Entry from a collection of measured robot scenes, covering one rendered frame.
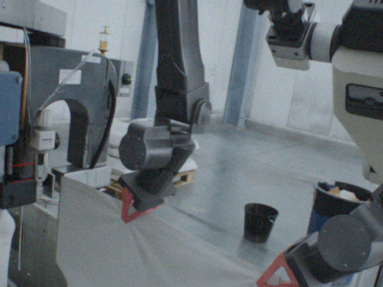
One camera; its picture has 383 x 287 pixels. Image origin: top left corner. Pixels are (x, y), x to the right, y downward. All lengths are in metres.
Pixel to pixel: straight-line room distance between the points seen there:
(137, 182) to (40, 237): 0.97
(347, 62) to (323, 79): 8.01
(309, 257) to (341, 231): 0.11
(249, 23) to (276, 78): 1.45
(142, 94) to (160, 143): 6.26
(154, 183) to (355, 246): 0.35
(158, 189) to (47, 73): 0.34
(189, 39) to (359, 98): 0.43
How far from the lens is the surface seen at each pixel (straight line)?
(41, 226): 1.56
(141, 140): 0.55
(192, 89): 0.58
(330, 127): 8.82
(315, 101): 8.90
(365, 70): 0.84
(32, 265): 1.69
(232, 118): 9.47
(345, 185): 3.13
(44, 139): 0.77
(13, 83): 0.51
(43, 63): 0.81
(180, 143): 0.60
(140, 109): 6.85
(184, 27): 0.56
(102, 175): 0.98
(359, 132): 0.94
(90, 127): 0.92
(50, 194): 0.90
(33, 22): 0.71
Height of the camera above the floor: 1.34
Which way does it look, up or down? 12 degrees down
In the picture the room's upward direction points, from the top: 9 degrees clockwise
